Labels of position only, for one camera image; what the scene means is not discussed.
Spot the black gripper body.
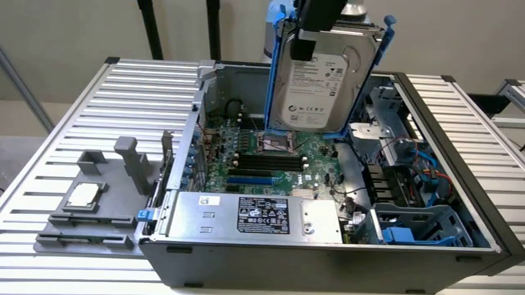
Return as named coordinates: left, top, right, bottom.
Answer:
left=292, top=0, right=350, bottom=32

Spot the silver hard disk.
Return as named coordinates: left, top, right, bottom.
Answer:
left=264, top=13, right=398, bottom=140

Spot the black stand pole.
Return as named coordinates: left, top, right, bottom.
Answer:
left=205, top=0, right=223, bottom=61
left=140, top=0, right=165, bottom=61

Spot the silver metal drive cage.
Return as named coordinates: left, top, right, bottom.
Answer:
left=347, top=85, right=412, bottom=168

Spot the CPU socket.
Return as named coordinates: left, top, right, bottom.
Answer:
left=253, top=130, right=299, bottom=153

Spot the black RAM slot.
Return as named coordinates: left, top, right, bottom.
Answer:
left=236, top=156, right=307, bottom=163
left=236, top=160, right=307, bottom=168
left=237, top=152, right=308, bottom=159

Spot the black expansion slot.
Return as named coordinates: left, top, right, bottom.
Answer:
left=227, top=168, right=275, bottom=178

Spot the green motherboard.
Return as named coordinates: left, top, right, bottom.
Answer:
left=196, top=113, right=370, bottom=218

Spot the blue expansion slot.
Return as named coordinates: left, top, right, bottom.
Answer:
left=225, top=176, right=275, bottom=187

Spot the black fan shroud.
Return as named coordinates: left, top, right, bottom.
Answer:
left=363, top=163, right=411, bottom=204

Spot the grey parts rack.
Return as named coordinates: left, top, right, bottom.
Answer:
left=33, top=136, right=165, bottom=254

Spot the silver power supply unit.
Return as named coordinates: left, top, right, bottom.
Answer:
left=157, top=192, right=343, bottom=245

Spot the blue drive bay cage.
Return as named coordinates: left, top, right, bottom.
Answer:
left=355, top=202, right=472, bottom=247

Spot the grey metal pole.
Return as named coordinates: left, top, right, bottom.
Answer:
left=0, top=45, right=54, bottom=133

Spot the black open PC case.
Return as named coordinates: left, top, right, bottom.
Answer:
left=137, top=60, right=514, bottom=288

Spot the silver CPU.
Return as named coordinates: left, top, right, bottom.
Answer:
left=66, top=182, right=102, bottom=207

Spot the green RAM stick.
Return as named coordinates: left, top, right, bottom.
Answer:
left=36, top=234, right=135, bottom=244
left=48, top=215, right=136, bottom=226

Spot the black wire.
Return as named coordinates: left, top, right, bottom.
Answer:
left=326, top=172, right=371, bottom=197

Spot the graphics card with metal bracket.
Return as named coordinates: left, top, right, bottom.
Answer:
left=152, top=130, right=176, bottom=213

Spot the blue wire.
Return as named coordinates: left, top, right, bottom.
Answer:
left=403, top=144, right=454, bottom=211

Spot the red wire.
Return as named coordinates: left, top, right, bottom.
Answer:
left=428, top=170, right=452, bottom=187

